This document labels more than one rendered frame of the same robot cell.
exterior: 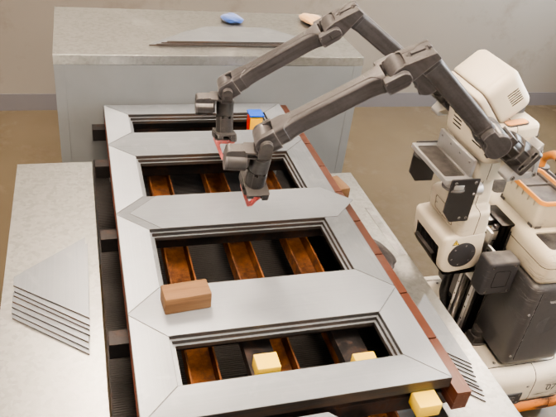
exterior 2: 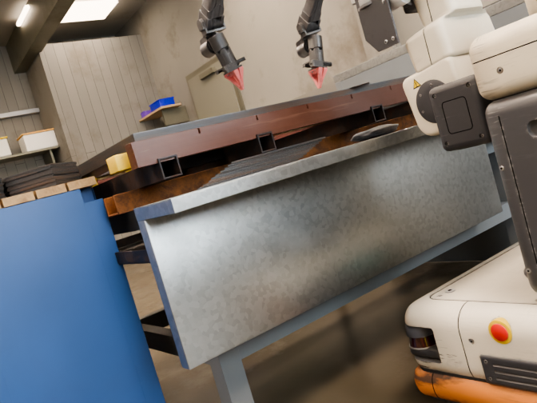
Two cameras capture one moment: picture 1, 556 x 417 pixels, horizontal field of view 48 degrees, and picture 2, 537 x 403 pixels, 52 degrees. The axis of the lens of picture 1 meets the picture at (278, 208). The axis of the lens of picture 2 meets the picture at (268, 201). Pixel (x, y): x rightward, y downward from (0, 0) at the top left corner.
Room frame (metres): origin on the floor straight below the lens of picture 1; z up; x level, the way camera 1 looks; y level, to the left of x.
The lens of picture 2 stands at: (0.99, -1.82, 0.69)
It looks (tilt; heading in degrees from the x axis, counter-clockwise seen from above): 4 degrees down; 75
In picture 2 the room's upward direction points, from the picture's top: 16 degrees counter-clockwise
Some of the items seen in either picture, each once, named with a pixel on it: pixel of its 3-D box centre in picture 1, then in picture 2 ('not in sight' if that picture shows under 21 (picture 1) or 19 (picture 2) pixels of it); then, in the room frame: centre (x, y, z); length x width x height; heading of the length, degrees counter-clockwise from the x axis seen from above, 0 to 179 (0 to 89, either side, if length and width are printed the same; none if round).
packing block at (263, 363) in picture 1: (266, 366); not in sight; (1.08, -0.02, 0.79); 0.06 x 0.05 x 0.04; 110
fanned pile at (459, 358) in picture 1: (434, 346); (252, 165); (1.32, -0.50, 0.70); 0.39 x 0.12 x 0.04; 20
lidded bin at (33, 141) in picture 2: not in sight; (37, 142); (0.21, 6.69, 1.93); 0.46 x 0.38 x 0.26; 19
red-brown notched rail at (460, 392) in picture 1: (344, 213); (368, 101); (1.81, -0.23, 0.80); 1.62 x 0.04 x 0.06; 20
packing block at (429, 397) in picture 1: (424, 403); (121, 163); (1.03, -0.41, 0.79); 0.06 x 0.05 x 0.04; 110
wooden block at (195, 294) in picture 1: (185, 296); not in sight; (1.20, 0.20, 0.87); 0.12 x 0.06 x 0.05; 115
